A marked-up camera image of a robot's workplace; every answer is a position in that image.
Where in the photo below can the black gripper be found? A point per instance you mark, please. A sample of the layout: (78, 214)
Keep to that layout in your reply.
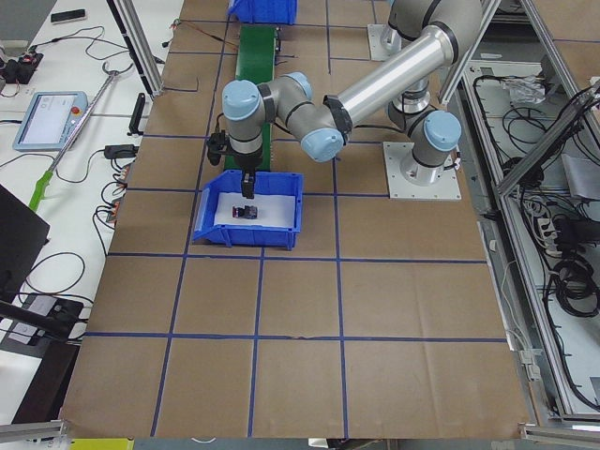
(247, 162)

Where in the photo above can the teach pendant tablet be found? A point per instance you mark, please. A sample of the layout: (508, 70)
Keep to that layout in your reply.
(49, 120)

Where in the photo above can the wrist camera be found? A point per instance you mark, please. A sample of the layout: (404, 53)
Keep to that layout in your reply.
(217, 147)

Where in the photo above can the blue bin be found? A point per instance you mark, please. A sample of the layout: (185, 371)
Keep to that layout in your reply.
(264, 11)
(266, 183)

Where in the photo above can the blue bin right side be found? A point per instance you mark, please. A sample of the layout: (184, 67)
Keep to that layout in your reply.
(264, 11)

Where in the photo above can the blue bin left side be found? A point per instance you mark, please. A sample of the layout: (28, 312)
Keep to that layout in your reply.
(266, 183)

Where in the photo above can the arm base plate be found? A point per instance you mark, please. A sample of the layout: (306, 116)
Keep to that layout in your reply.
(408, 180)
(383, 41)

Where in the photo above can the black handle bar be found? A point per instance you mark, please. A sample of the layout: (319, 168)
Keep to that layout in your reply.
(136, 116)

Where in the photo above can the black monitor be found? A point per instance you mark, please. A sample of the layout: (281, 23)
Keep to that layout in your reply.
(23, 235)

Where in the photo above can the white foam pad left bin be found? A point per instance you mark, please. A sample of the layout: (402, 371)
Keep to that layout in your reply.
(262, 210)

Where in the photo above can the white power strip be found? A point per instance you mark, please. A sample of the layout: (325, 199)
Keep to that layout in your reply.
(545, 233)

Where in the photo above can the red push button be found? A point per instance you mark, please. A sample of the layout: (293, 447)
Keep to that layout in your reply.
(249, 212)

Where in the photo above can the black phone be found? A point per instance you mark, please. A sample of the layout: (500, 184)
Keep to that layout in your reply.
(68, 16)

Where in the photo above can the green conveyor belt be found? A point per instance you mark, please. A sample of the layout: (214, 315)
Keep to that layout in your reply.
(255, 65)

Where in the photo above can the green handled reach pole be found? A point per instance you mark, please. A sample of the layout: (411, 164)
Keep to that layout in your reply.
(44, 180)

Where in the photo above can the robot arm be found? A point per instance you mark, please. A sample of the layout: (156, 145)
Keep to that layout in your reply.
(437, 33)

